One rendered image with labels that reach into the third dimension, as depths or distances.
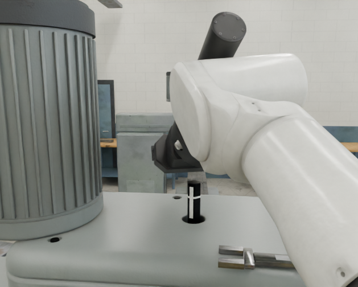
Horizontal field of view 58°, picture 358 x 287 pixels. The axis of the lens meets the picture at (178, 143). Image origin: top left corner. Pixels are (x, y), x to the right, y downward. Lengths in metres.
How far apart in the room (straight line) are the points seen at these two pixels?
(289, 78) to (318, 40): 7.04
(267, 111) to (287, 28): 6.99
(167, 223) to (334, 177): 0.35
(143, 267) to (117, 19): 7.05
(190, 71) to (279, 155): 0.11
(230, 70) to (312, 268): 0.18
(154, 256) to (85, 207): 0.14
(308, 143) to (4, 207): 0.39
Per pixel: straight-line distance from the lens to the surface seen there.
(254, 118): 0.23
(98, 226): 0.51
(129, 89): 7.19
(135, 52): 7.18
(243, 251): 0.42
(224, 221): 0.51
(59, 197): 0.48
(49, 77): 0.45
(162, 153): 0.47
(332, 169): 0.20
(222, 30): 0.32
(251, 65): 0.31
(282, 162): 0.21
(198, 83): 0.26
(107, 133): 7.36
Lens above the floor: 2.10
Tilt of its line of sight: 11 degrees down
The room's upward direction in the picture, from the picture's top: straight up
